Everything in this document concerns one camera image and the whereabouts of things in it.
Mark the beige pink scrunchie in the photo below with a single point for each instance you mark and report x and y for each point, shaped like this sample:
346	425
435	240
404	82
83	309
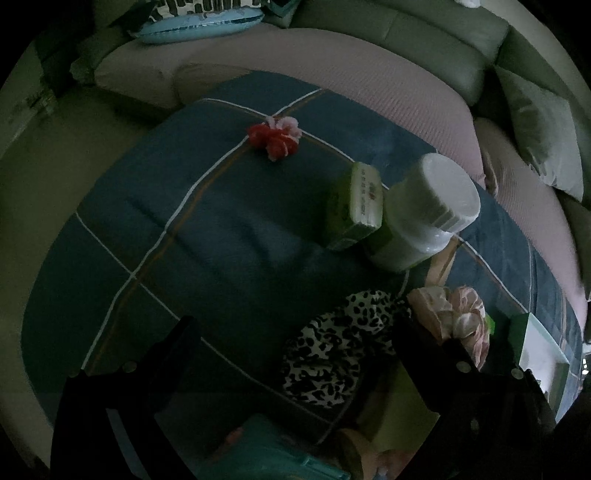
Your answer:
455	314

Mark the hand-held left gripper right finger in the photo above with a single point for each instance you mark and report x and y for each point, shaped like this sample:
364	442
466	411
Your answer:
415	350

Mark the sofa with pink seat covers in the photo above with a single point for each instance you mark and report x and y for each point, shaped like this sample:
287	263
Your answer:
323	60

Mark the leopard print scrunchie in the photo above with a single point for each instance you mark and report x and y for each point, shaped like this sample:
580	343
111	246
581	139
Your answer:
332	350

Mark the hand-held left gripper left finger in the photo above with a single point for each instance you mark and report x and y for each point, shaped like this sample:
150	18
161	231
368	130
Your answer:
180	341

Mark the blue plaid blanket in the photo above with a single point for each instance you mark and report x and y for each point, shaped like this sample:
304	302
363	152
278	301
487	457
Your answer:
184	207

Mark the white cardboard box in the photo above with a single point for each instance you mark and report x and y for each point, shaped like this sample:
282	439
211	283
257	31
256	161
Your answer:
542	357

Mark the black and white patterned pillow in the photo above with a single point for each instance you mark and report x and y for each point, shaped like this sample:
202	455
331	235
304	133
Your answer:
207	7

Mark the teal plastic container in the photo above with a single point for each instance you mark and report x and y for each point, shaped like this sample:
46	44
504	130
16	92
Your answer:
277	452

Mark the light green cloth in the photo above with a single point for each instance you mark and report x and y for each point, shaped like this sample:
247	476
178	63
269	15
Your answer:
401	415

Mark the light blue pillow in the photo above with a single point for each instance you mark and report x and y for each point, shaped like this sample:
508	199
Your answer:
198	25

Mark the red and pink scrunchie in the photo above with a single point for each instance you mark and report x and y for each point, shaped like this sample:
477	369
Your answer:
274	136

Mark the white jar with green label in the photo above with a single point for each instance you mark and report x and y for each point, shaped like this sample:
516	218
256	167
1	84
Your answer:
438	194

